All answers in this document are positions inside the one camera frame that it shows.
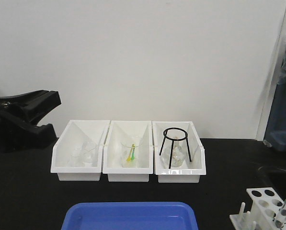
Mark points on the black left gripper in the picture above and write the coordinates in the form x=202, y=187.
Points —
x=17, y=120

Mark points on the clear glass test tube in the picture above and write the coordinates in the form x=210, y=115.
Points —
x=280, y=218

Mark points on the white test tube rack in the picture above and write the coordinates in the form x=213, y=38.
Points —
x=265, y=205

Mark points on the blue-grey pegboard drying rack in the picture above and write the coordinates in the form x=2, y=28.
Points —
x=275, y=134

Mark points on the left white plastic bin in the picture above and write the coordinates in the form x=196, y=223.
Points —
x=75, y=133

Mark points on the white plastic bin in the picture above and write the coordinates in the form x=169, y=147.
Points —
x=189, y=172
x=139, y=132
x=75, y=133

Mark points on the small glass beakers in bin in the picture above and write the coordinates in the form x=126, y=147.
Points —
x=84, y=155

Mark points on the middle white plastic bin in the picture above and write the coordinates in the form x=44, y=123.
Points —
x=139, y=132

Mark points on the glass beaker with droppers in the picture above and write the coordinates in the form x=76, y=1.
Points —
x=124, y=154

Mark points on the yellow plastic dropper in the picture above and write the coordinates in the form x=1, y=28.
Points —
x=128, y=158

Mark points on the green plastic dropper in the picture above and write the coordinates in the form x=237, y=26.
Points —
x=132, y=152

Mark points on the blue plastic tray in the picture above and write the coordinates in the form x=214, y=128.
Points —
x=130, y=216

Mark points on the black metal tripod stand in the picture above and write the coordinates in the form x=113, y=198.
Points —
x=168, y=140

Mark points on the glass alcohol lamp flask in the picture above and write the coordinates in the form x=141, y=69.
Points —
x=173, y=156

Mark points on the right white plastic bin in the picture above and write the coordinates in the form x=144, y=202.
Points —
x=189, y=172

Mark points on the black sink basin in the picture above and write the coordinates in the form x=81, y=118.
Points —
x=275, y=178

